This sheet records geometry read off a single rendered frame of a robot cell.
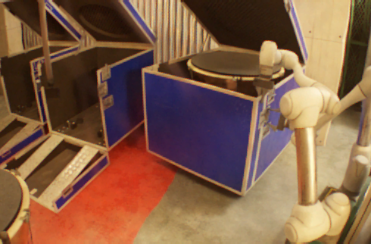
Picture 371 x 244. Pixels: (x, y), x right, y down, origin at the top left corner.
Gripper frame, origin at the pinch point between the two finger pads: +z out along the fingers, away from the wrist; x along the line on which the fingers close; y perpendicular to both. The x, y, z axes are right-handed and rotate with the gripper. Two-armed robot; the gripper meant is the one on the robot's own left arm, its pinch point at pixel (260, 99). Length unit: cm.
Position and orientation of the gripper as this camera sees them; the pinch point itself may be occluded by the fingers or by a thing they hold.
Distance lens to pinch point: 186.4
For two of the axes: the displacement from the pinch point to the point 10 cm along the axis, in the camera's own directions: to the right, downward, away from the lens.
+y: -6.1, 1.7, -7.7
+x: 7.8, 2.7, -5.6
